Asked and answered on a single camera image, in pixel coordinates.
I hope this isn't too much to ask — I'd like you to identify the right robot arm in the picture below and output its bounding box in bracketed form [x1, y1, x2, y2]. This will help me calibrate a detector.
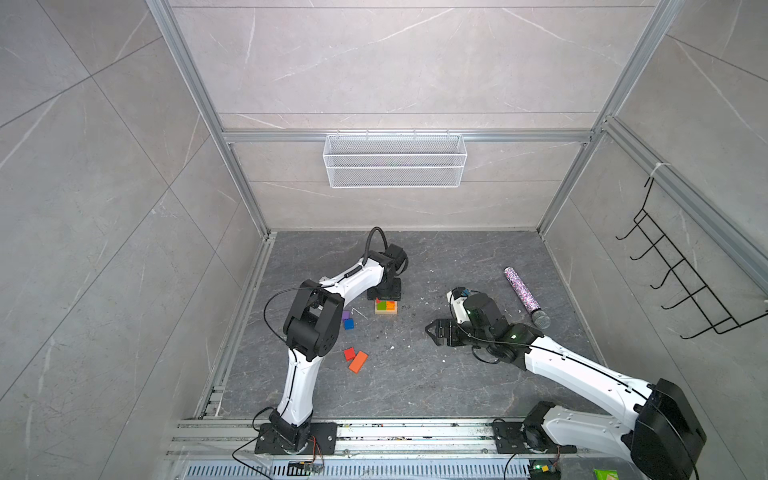
[425, 287, 707, 479]

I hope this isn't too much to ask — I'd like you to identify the white perforated cable tray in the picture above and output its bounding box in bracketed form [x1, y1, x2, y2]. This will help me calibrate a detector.
[178, 458, 531, 479]

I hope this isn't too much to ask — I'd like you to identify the glitter purple tube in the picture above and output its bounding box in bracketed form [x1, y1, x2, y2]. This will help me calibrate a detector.
[504, 267, 551, 329]

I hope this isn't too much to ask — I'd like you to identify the orange rectangular block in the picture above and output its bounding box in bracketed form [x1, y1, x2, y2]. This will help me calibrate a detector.
[349, 351, 368, 373]

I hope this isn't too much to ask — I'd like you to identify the black wire hook rack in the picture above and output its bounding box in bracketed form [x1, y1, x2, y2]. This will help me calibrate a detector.
[615, 178, 767, 340]

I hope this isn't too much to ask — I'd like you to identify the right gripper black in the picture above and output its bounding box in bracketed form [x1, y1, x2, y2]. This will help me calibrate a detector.
[424, 317, 493, 350]

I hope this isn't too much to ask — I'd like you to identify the green packet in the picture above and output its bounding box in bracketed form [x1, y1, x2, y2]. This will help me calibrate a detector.
[594, 469, 619, 480]

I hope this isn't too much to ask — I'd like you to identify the white wire mesh basket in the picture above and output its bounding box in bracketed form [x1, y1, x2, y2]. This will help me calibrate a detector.
[323, 133, 468, 189]

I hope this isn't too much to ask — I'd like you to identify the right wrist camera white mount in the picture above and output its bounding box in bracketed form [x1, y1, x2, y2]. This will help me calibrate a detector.
[446, 287, 471, 326]

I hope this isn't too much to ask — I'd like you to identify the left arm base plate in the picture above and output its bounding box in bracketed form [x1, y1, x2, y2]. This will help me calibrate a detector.
[254, 422, 339, 455]

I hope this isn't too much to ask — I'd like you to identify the aluminium mounting rail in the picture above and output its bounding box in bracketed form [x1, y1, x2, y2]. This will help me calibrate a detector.
[167, 411, 629, 460]

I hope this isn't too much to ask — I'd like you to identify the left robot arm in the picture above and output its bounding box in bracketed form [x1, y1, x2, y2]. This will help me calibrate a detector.
[267, 226, 409, 453]

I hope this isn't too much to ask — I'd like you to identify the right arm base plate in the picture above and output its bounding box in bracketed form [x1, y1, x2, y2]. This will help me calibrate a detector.
[490, 419, 577, 455]

